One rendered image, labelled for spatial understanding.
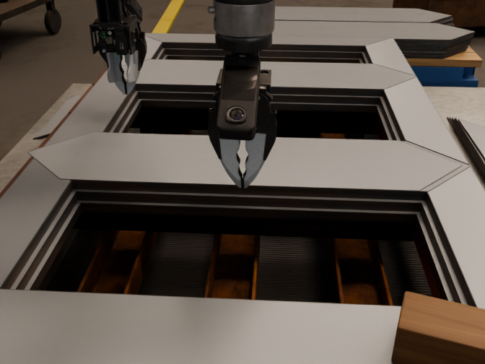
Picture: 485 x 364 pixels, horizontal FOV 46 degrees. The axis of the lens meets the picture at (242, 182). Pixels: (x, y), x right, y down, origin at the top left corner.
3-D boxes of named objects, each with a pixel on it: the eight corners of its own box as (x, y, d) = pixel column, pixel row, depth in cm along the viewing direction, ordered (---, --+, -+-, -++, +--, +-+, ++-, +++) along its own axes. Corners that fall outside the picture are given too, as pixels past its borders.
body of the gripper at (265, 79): (272, 109, 81) (275, 24, 75) (271, 135, 73) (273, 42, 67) (219, 107, 81) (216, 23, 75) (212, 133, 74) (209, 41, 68)
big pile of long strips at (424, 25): (448, 25, 203) (451, 9, 200) (481, 60, 168) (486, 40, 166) (226, 22, 207) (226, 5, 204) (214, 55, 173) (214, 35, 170)
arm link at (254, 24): (275, 6, 65) (203, 4, 65) (273, 45, 67) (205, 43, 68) (276, -8, 72) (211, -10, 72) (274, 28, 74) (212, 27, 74)
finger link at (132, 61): (120, 102, 107) (115, 55, 103) (128, 92, 112) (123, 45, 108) (136, 103, 107) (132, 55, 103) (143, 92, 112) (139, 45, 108)
